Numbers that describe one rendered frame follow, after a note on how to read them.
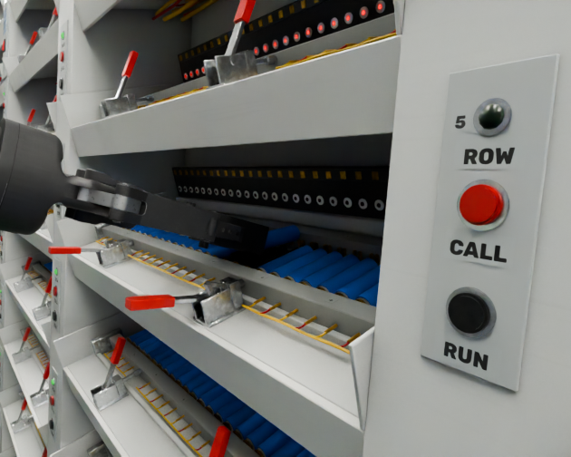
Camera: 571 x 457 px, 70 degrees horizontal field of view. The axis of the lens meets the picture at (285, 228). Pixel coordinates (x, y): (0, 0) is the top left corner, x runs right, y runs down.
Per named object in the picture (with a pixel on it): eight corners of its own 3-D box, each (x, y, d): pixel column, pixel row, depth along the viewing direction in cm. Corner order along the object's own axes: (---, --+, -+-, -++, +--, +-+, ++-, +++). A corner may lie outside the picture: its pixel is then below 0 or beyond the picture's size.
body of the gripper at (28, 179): (7, 109, 25) (152, 160, 31) (-9, 121, 31) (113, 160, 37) (-28, 232, 24) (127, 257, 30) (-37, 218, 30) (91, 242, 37)
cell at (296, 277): (345, 269, 40) (297, 296, 36) (332, 266, 42) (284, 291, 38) (343, 252, 40) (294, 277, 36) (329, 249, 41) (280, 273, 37)
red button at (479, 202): (497, 227, 15) (501, 184, 15) (455, 223, 17) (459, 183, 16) (508, 228, 16) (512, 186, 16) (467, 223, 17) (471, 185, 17)
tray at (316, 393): (372, 500, 22) (352, 346, 19) (74, 276, 68) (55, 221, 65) (522, 330, 34) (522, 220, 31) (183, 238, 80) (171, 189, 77)
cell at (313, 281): (362, 274, 39) (314, 302, 35) (347, 270, 40) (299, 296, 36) (360, 256, 38) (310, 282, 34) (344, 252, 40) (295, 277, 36)
